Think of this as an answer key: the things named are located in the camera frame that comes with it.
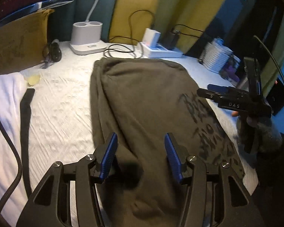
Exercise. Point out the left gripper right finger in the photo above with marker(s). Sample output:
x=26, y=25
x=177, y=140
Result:
x=215, y=196

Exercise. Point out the white power strip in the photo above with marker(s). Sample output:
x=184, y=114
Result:
x=160, y=52

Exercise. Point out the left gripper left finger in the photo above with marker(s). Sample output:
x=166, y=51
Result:
x=71, y=185

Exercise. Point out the yellow curtain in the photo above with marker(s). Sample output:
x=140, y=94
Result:
x=132, y=17

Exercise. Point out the white desk lamp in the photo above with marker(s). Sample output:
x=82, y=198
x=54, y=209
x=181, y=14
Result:
x=86, y=36

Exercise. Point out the white folded blanket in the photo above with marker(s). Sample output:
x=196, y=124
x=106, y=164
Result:
x=12, y=89

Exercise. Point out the purple cloth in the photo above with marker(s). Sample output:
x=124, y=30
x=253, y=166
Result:
x=229, y=72

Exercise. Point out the gloved right hand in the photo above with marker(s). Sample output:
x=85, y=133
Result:
x=261, y=134

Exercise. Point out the brown t-shirt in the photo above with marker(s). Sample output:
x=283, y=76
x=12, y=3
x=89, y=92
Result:
x=141, y=100

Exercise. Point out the white plastic basket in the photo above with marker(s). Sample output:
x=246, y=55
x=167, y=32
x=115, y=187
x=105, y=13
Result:
x=215, y=55

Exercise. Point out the cardboard box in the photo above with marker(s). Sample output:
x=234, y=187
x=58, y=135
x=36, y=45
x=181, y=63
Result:
x=22, y=42

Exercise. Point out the black charger plug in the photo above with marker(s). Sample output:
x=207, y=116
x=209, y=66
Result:
x=171, y=40

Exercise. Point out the white charger plug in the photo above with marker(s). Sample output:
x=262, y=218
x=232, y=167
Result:
x=151, y=38

